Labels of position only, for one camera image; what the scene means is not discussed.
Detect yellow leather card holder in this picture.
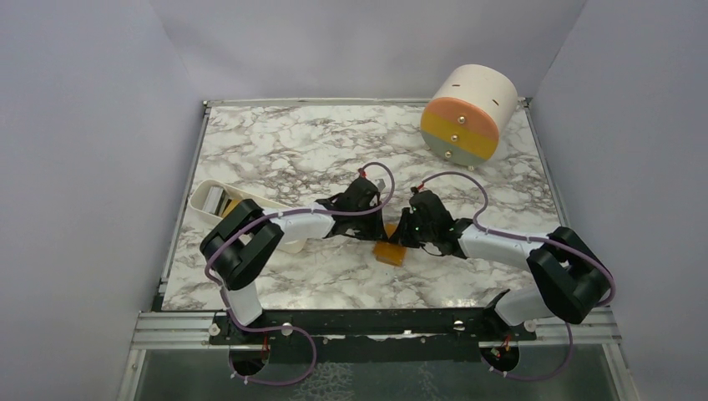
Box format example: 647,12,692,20
372,223,407,267

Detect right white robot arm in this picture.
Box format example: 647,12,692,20
390,190,612,340

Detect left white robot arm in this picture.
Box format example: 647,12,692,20
200,175,386,343

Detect cylindrical pastel drawer box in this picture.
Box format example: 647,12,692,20
420,64,518,168

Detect white oval plastic tray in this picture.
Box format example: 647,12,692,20
190,180,306,259

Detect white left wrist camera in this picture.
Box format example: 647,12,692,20
376,179,387,192

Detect black metal base rail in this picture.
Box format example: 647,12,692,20
152,296,538,367

